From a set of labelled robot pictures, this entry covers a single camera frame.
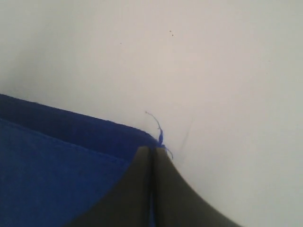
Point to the blue towel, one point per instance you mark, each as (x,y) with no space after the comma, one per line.
(55,164)

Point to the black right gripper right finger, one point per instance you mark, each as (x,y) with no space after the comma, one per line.
(175,203)

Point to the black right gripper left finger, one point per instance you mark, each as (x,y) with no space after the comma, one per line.
(127,204)

